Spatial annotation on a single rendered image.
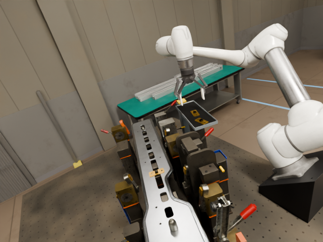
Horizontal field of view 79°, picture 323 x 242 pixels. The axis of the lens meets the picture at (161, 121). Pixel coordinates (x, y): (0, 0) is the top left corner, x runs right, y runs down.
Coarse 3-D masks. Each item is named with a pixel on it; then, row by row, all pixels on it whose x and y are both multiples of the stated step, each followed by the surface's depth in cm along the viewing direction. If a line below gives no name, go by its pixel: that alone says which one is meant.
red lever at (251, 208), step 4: (252, 204) 62; (248, 208) 61; (252, 208) 61; (256, 208) 61; (244, 212) 61; (248, 212) 61; (252, 212) 61; (240, 216) 62; (244, 216) 61; (248, 216) 61; (236, 220) 62; (240, 220) 62; (228, 224) 63; (232, 224) 62; (236, 224) 62; (228, 228) 63; (232, 228) 62; (228, 232) 63
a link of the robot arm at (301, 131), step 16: (272, 32) 113; (256, 48) 121; (272, 48) 113; (272, 64) 112; (288, 64) 106; (288, 80) 102; (288, 96) 101; (304, 96) 96; (288, 112) 99; (304, 112) 91; (320, 112) 86; (288, 128) 97; (304, 128) 90; (320, 128) 85; (304, 144) 91; (320, 144) 88
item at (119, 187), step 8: (120, 184) 98; (120, 192) 95; (128, 192) 96; (120, 200) 98; (128, 200) 99; (136, 200) 100; (128, 208) 102; (136, 208) 103; (128, 216) 108; (136, 216) 105
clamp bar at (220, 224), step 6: (222, 198) 58; (210, 204) 58; (222, 204) 57; (228, 204) 56; (216, 210) 56; (222, 210) 57; (228, 210) 57; (216, 216) 62; (222, 216) 57; (228, 216) 58; (216, 222) 63; (222, 222) 58; (216, 228) 64; (222, 228) 59; (216, 234) 65; (222, 234) 61
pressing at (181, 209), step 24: (144, 120) 170; (144, 144) 135; (144, 168) 112; (168, 168) 108; (144, 192) 97; (168, 192) 93; (144, 216) 85; (192, 216) 79; (168, 240) 73; (192, 240) 71
